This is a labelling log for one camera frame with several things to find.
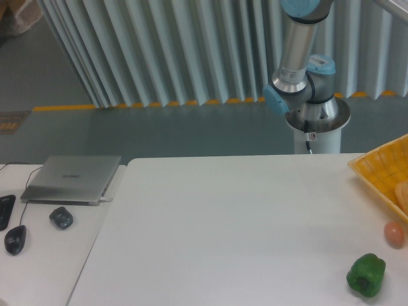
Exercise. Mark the black earbuds case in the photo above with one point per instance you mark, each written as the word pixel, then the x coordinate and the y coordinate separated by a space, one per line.
pixel 62 218

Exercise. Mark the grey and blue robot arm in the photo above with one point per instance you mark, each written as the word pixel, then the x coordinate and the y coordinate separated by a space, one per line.
pixel 299 63

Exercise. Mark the yellow woven basket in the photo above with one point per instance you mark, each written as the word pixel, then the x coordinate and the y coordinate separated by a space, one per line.
pixel 381 169

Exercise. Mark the cardboard box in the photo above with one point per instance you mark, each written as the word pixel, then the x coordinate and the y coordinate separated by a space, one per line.
pixel 17 17

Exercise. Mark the grey corrugated partition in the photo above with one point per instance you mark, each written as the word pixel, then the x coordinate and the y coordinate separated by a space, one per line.
pixel 146 52

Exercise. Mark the black keyboard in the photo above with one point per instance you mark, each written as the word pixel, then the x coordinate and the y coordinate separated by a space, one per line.
pixel 6 206

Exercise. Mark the brown egg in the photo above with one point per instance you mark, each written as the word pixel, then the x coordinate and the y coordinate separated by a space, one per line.
pixel 394 234

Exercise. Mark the black computer mouse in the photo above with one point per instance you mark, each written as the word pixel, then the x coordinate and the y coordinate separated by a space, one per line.
pixel 15 239

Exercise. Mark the silver closed laptop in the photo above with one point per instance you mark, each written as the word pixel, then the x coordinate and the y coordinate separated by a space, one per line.
pixel 75 180

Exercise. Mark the green bell pepper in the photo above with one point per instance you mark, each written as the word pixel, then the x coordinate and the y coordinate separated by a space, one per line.
pixel 366 275

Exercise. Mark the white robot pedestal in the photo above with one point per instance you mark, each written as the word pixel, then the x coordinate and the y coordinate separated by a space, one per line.
pixel 317 128

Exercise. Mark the bread in basket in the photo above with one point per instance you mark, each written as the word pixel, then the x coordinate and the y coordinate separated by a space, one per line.
pixel 402 196

